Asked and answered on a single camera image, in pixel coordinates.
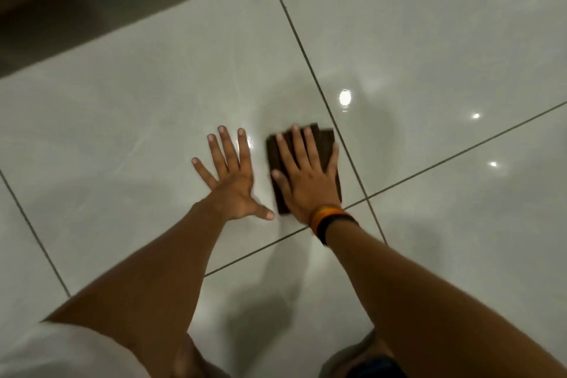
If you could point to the orange wristband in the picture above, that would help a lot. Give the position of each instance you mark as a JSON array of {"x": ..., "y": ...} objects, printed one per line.
[{"x": 321, "y": 215}]

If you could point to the person's right hand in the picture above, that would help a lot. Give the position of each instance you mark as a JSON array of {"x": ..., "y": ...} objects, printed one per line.
[{"x": 310, "y": 189}]

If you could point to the person's right forearm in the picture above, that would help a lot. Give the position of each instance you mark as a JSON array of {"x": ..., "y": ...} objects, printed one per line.
[{"x": 421, "y": 302}]

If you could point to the person's left thumb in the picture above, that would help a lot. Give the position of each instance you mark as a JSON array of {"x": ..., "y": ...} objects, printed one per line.
[{"x": 264, "y": 213}]

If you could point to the person's right little finger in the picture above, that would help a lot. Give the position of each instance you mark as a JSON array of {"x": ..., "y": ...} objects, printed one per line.
[{"x": 333, "y": 159}]

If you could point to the person's left middle finger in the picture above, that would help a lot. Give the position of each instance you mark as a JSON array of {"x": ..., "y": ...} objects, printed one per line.
[{"x": 227, "y": 148}]

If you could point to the black wristband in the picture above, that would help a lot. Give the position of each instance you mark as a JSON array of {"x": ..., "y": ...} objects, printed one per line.
[{"x": 330, "y": 222}]

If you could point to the person's left little finger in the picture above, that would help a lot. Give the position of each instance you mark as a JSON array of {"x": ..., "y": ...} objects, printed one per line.
[{"x": 204, "y": 173}]

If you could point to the person's right thumb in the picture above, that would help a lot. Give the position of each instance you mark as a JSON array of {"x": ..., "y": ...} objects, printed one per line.
[{"x": 281, "y": 186}]

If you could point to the person's left hand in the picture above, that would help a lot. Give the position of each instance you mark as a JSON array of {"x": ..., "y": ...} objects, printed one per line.
[{"x": 234, "y": 191}]

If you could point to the grey shorts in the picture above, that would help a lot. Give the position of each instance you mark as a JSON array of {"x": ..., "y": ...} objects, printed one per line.
[{"x": 350, "y": 353}]

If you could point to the person's left leg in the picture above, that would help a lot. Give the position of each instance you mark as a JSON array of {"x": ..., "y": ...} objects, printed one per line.
[{"x": 195, "y": 362}]

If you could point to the person's left forearm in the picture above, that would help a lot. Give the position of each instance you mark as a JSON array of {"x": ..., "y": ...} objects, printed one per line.
[{"x": 150, "y": 276}]

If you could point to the person's right middle finger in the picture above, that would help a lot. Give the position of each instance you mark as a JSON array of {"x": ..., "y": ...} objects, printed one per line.
[{"x": 300, "y": 147}]

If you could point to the dark brown cleaning cloth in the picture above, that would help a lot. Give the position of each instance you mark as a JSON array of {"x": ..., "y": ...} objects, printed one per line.
[{"x": 325, "y": 138}]

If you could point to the white shirt sleeve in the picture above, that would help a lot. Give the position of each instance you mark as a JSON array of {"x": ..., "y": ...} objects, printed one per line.
[{"x": 62, "y": 353}]

